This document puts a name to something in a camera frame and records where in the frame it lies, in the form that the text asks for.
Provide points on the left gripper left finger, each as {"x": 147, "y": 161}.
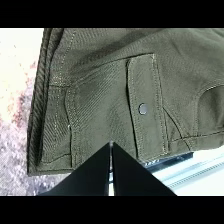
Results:
{"x": 90, "y": 176}

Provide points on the silver frame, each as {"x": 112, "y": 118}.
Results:
{"x": 196, "y": 175}

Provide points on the dark green pants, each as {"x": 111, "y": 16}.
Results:
{"x": 110, "y": 90}

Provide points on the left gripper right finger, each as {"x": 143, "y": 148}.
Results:
{"x": 136, "y": 178}

